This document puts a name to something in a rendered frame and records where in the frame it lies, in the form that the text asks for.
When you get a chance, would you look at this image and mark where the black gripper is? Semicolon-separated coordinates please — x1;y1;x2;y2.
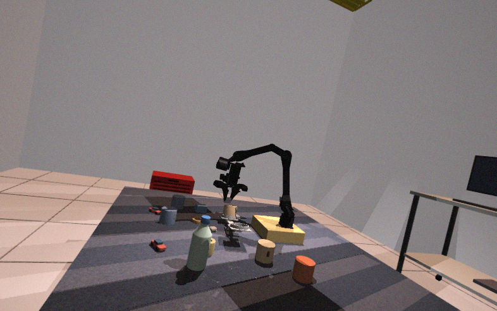
213;172;248;201

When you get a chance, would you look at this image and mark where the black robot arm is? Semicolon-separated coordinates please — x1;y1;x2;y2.
216;143;295;229

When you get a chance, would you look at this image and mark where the brown cylinder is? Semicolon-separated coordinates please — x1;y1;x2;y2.
292;256;316;284

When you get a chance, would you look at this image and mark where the grey cylinder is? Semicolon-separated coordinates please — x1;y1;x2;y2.
171;195;185;209
159;206;178;225

